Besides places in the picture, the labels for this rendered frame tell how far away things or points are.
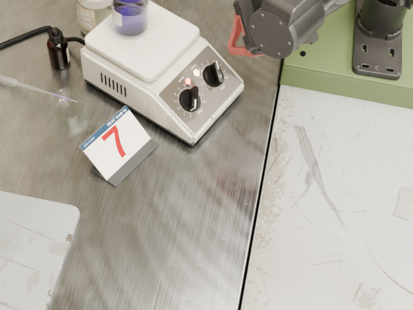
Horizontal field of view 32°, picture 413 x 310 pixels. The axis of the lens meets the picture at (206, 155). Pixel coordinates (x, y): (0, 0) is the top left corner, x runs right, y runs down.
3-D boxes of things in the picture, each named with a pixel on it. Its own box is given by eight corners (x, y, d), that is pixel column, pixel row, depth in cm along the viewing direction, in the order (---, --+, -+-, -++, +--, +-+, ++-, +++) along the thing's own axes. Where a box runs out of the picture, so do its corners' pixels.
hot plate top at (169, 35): (203, 34, 100) (203, 29, 99) (150, 85, 94) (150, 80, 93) (135, -4, 103) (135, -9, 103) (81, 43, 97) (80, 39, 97)
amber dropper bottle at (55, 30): (57, 72, 105) (51, 39, 99) (45, 60, 106) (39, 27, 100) (74, 63, 106) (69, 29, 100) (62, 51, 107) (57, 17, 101)
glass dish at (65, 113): (45, 125, 99) (43, 115, 97) (56, 95, 102) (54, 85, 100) (83, 131, 99) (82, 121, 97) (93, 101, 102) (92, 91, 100)
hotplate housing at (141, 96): (244, 93, 105) (250, 56, 98) (192, 151, 98) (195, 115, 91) (126, 25, 111) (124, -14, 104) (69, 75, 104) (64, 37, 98)
